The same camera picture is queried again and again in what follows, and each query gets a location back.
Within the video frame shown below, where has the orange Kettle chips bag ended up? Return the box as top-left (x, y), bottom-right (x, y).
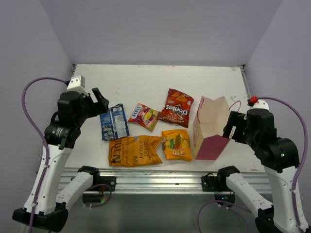
top-left (108, 135), bottom-right (163, 167)

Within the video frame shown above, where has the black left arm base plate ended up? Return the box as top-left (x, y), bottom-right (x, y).
top-left (99, 176), bottom-right (117, 192)

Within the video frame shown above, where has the red Doritos bag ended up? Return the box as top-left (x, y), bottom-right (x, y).
top-left (158, 88), bottom-right (194, 128)

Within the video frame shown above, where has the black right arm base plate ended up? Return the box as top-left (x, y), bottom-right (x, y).
top-left (201, 173), bottom-right (219, 192)

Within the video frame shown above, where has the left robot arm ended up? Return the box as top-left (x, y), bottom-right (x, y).
top-left (12, 88), bottom-right (112, 233)

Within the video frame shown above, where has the pink paper bag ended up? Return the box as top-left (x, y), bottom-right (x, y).
top-left (192, 96), bottom-right (242, 161)

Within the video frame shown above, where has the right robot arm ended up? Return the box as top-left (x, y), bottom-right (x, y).
top-left (201, 108), bottom-right (311, 233)

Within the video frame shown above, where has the yellow mango snack bag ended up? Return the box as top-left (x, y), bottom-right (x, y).
top-left (162, 129), bottom-right (192, 162)

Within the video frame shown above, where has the blue Kettle chips bag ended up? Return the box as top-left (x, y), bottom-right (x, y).
top-left (100, 103), bottom-right (130, 141)

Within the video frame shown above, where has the Fox's candy bag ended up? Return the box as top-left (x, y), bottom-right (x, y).
top-left (128, 103), bottom-right (160, 132)

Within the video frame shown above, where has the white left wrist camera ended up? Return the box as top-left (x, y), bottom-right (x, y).
top-left (67, 75), bottom-right (88, 95)

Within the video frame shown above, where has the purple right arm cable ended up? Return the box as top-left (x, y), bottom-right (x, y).
top-left (257, 96), bottom-right (309, 233)

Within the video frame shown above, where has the aluminium mounting rail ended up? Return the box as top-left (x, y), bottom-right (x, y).
top-left (58, 168), bottom-right (271, 194)

